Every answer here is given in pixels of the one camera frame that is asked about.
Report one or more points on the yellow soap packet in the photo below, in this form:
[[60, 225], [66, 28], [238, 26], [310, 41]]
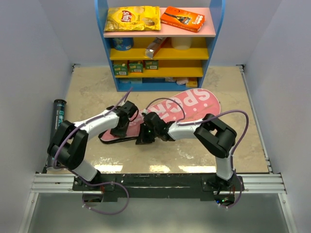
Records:
[[192, 84]]

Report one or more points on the green box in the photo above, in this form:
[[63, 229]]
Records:
[[151, 64], [136, 67], [120, 68]]

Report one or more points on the white cup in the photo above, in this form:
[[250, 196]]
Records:
[[181, 43]]

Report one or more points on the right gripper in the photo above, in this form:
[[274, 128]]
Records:
[[142, 139]]

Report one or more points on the orange razor box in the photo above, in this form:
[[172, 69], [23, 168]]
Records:
[[183, 19]]

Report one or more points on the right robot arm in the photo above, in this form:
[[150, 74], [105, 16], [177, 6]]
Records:
[[215, 135]]

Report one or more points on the green box left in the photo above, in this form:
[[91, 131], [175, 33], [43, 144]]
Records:
[[120, 68]]

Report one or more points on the green box middle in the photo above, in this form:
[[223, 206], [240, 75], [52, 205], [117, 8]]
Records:
[[136, 67]]

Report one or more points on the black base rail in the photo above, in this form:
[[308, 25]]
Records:
[[202, 186]]

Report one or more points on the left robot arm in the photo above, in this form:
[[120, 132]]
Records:
[[68, 145]]

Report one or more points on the blue round can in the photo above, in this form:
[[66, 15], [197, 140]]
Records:
[[122, 43]]

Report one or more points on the yellow Lays chips bag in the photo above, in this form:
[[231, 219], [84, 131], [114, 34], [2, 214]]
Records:
[[133, 18]]

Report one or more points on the green box right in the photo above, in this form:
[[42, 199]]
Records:
[[151, 64]]

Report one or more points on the black shuttlecock tube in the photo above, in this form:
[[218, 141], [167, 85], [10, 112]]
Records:
[[58, 115]]

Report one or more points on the pink racket bag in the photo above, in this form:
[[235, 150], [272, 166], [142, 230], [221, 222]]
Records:
[[194, 104]]

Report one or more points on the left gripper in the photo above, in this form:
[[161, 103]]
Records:
[[115, 133]]

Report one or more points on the silver orange carton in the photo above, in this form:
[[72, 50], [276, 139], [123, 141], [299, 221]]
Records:
[[155, 46]]

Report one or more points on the blue shelf unit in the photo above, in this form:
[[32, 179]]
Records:
[[171, 59]]

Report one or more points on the pink soap packet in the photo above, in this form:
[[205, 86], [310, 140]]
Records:
[[182, 80]]

